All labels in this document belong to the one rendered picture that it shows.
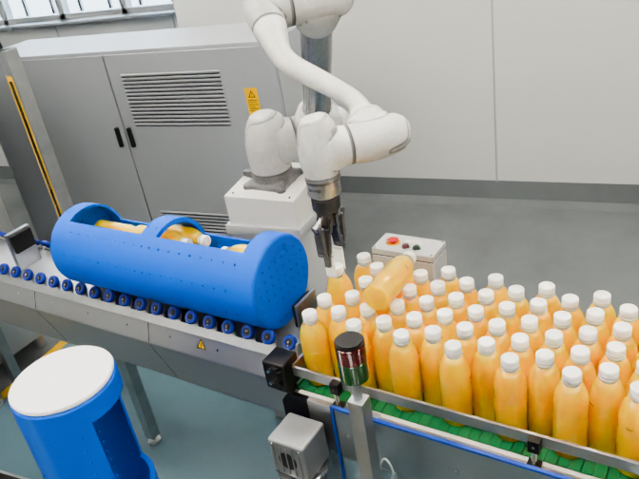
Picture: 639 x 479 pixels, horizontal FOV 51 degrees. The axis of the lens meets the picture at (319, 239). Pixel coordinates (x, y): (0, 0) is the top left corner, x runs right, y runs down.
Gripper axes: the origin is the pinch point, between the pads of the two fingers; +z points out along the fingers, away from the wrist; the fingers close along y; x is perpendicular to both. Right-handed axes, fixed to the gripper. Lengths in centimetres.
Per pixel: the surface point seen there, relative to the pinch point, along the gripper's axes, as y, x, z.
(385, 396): 21.2, 24.4, 21.6
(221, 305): 15.9, -30.6, 11.7
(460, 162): -270, -77, 90
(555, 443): 20, 65, 21
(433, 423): 18.6, 35.4, 28.2
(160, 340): 16, -63, 34
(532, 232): -237, -17, 118
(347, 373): 39.5, 27.4, -1.2
